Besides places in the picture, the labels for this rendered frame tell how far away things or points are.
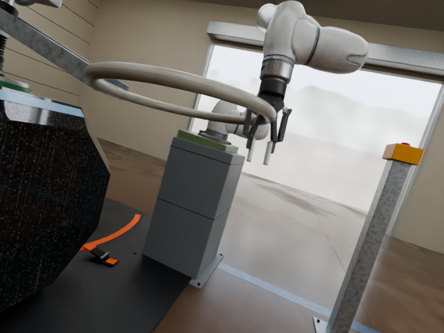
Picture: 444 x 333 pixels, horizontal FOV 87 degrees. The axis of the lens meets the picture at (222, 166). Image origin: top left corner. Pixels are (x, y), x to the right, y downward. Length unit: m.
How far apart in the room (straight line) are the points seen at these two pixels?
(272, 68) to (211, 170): 0.81
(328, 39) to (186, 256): 1.29
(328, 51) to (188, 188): 1.02
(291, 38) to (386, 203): 0.98
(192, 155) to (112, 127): 5.94
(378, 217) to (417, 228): 4.62
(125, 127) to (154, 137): 0.94
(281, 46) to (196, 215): 1.03
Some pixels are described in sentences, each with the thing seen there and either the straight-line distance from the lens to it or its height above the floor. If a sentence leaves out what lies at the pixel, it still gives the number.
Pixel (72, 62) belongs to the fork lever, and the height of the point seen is 0.94.
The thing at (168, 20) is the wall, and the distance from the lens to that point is 7.16.
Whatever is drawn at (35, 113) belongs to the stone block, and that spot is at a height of 0.77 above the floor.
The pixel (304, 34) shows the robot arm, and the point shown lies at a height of 1.17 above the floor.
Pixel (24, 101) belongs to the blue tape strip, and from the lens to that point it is 0.97.
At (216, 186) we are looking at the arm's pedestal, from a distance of 1.35.
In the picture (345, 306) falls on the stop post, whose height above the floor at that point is 0.21.
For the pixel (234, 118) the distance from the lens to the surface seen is 0.82.
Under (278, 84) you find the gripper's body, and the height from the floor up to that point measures 1.04.
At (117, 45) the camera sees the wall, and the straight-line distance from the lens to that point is 7.76.
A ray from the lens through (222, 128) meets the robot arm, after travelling 1.49.
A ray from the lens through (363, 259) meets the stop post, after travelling 1.46.
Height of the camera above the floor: 0.84
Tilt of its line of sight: 6 degrees down
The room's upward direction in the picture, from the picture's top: 16 degrees clockwise
